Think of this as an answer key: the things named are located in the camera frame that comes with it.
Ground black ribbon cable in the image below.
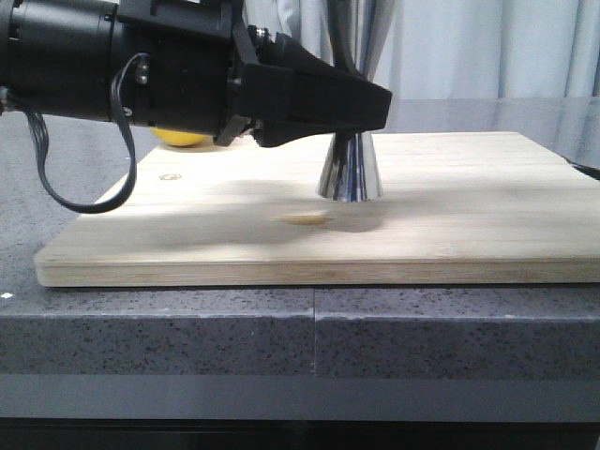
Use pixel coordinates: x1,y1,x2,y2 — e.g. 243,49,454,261
0,52,151,215

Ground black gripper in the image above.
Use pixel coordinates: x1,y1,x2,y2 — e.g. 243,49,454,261
112,1,392,147

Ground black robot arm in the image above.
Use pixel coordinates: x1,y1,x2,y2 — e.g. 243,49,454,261
1,1,391,147

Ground wooden cutting board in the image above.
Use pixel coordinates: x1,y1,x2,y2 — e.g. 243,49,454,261
35,132,599,287

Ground grey curtain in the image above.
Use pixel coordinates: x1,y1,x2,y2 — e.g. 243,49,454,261
238,0,600,100

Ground yellow lemon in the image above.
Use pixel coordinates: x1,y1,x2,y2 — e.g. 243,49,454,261
150,127,207,147

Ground steel double jigger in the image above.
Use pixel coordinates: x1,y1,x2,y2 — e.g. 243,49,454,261
317,1,396,203

